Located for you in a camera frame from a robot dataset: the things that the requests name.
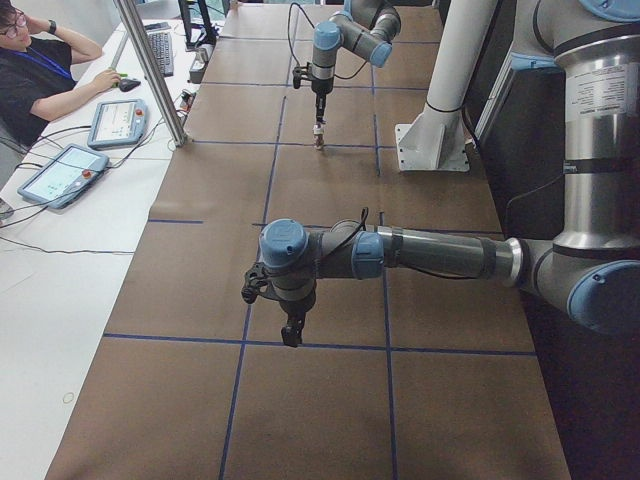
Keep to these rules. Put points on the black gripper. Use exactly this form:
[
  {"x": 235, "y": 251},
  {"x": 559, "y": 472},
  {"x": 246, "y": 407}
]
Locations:
[
  {"x": 319, "y": 100},
  {"x": 294, "y": 307}
]

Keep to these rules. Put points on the far teach pendant tablet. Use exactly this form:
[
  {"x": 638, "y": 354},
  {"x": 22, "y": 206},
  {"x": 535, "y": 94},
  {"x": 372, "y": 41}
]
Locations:
[{"x": 118, "y": 124}]

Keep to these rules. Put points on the far orange black connector box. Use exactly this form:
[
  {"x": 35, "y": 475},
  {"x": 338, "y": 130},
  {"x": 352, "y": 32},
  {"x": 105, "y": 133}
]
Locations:
[{"x": 186, "y": 100}]

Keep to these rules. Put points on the white brass PPR valve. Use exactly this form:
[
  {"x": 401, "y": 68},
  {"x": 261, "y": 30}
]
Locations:
[{"x": 319, "y": 143}]

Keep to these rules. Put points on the teach pendant tablet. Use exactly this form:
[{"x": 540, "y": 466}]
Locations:
[
  {"x": 118, "y": 124},
  {"x": 65, "y": 177}
]

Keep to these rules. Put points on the near teach pendant tablet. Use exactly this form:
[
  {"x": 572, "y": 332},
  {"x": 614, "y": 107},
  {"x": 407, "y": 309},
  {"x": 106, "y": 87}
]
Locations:
[{"x": 65, "y": 177}]

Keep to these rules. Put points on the black monitor stand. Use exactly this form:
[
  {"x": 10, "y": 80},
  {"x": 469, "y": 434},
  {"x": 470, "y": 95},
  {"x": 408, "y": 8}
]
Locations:
[{"x": 197, "y": 34}]

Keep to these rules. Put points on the black box under cylinder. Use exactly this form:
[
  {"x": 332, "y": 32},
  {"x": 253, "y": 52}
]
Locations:
[{"x": 197, "y": 71}]

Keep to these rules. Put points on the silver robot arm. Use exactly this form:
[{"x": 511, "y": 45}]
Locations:
[
  {"x": 590, "y": 269},
  {"x": 364, "y": 28}
]

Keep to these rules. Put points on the silver metal cylinder weight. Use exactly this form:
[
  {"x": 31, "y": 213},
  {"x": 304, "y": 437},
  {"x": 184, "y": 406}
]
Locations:
[{"x": 203, "y": 53}]

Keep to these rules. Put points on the seated person black shirt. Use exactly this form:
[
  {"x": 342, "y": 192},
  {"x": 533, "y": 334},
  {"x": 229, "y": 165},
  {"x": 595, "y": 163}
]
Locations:
[{"x": 37, "y": 86}]

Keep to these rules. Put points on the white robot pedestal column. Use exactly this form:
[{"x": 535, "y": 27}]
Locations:
[{"x": 435, "y": 140}]

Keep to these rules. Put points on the black computer mouse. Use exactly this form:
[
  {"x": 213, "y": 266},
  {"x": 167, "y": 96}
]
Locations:
[{"x": 127, "y": 84}]

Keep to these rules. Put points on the black computer keyboard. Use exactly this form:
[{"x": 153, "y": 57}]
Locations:
[{"x": 162, "y": 49}]

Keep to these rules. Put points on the aluminium frame post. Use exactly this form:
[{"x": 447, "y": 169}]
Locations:
[{"x": 135, "y": 28}]

